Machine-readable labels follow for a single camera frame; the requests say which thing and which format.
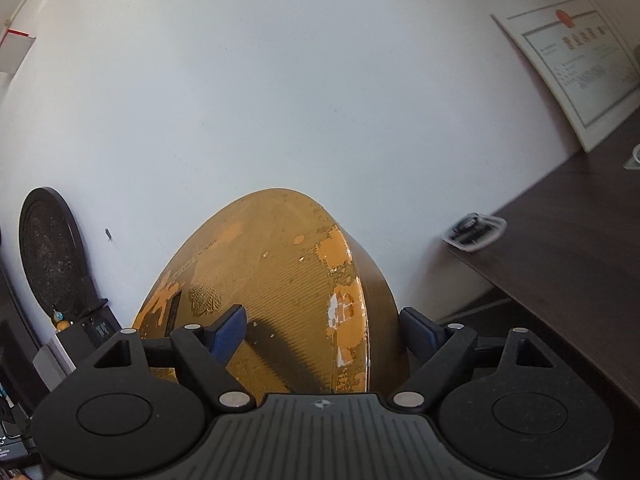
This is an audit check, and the gold round box lid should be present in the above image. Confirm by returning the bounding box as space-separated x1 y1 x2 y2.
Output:
134 188 409 398

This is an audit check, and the small plastic bag with item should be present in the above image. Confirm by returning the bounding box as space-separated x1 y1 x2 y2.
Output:
442 212 508 252

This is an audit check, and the dark wooden raised shelf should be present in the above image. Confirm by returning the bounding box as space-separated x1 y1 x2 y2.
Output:
454 114 639 403

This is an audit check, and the black round disc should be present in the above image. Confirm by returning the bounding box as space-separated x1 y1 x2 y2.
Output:
18 188 100 323

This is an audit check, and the framed business licence certificate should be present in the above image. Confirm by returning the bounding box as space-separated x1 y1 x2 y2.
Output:
492 0 639 152

